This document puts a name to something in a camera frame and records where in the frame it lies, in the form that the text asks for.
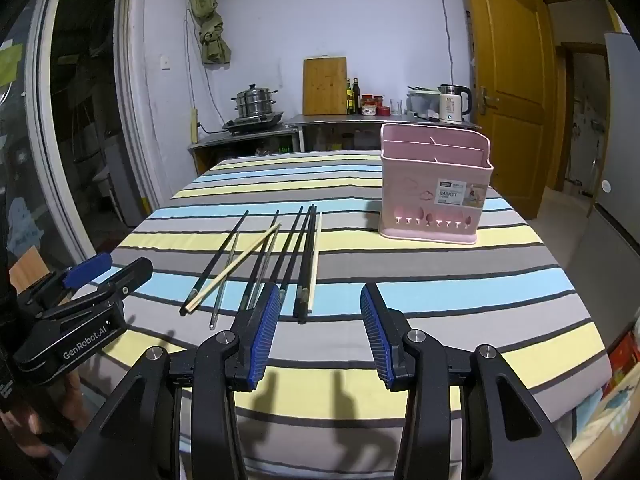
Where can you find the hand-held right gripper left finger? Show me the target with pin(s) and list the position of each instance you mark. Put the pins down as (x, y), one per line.
(262, 332)

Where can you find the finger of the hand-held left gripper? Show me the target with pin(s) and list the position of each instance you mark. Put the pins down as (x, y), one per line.
(90, 267)
(127, 275)

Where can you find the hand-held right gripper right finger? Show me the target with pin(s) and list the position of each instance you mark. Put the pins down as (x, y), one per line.
(377, 340)

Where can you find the silver metal chopstick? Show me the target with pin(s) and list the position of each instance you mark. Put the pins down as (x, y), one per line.
(222, 287)
(264, 270)

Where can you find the light wooden chopstick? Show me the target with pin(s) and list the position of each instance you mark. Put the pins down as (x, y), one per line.
(234, 263)
(239, 266)
(315, 260)

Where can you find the black chopstick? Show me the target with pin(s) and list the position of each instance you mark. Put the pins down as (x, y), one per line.
(292, 250)
(310, 260)
(265, 250)
(303, 260)
(220, 255)

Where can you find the pink plastic utensil basket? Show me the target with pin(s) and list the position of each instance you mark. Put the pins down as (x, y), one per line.
(430, 195)

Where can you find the person's left hand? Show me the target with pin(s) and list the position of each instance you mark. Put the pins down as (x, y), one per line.
(75, 400)

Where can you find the striped tablecloth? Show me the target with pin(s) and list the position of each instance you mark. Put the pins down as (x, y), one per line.
(425, 270)

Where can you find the glass sliding door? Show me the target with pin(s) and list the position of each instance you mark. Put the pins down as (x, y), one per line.
(75, 110)

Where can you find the yellow power strip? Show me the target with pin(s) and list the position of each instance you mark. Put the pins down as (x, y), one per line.
(193, 125)

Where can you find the low metal kitchen shelf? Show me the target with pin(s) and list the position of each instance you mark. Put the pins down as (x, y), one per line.
(240, 142)

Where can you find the black induction cooker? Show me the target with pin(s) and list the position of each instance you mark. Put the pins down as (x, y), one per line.
(252, 124)

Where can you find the steel steamer pot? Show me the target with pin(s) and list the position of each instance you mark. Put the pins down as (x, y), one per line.
(256, 101)

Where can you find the tall metal kitchen table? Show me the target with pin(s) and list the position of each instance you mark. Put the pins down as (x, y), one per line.
(345, 119)

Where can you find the clear drinking glass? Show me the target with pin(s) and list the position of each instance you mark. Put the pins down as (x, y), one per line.
(396, 107)

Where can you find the clear plastic storage container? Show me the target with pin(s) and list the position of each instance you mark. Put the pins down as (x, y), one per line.
(422, 103)

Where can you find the red printed box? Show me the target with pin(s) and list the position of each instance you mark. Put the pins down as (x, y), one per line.
(622, 355)

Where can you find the white electric kettle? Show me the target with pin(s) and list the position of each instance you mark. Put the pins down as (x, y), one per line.
(452, 105)

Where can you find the cartoon printed box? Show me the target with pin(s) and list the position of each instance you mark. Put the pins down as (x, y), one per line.
(612, 420)

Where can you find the wooden cutting board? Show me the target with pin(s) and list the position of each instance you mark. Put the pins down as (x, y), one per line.
(325, 85)

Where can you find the green hanging cloth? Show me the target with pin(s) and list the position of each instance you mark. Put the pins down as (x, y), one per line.
(210, 30)

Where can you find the yellow wooden door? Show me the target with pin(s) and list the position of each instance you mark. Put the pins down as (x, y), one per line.
(505, 110)

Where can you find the white wall switch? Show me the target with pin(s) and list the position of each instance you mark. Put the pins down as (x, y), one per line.
(165, 61)

